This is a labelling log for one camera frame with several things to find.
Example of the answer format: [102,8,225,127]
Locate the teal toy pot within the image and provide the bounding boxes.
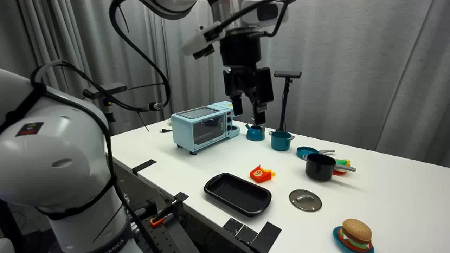
[267,129,295,152]

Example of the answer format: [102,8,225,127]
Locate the teal toy plate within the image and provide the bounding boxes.
[331,225,375,253]

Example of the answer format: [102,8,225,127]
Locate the black tape piece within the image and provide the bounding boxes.
[222,217,244,236]
[234,224,258,246]
[249,221,282,253]

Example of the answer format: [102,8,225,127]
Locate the black baking tray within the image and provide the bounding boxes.
[202,172,272,218]

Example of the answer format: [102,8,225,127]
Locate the red toy fries box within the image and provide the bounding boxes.
[249,165,277,186]

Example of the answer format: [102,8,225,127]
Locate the black camera tripod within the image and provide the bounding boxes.
[83,82,129,138]
[272,70,303,132]

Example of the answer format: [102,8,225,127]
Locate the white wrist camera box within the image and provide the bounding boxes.
[181,25,222,60]

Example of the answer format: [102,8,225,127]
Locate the light blue toaster oven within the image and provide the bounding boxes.
[170,100,241,155]

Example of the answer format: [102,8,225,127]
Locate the teal toy kettle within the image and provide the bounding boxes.
[244,122,267,142]

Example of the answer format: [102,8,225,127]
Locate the black toy pot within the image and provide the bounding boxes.
[303,152,357,183]

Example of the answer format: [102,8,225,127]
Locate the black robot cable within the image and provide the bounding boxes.
[108,0,173,114]

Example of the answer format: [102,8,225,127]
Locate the black orange bar clamp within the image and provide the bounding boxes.
[139,190,189,231]

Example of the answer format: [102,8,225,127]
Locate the black tape strip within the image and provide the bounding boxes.
[130,157,157,177]

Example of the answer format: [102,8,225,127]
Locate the grey round pot lid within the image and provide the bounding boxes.
[288,188,323,214]

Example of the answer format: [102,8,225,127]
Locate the toy burger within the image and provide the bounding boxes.
[337,218,374,252]

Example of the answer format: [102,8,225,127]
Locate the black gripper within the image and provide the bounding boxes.
[222,65,275,127]

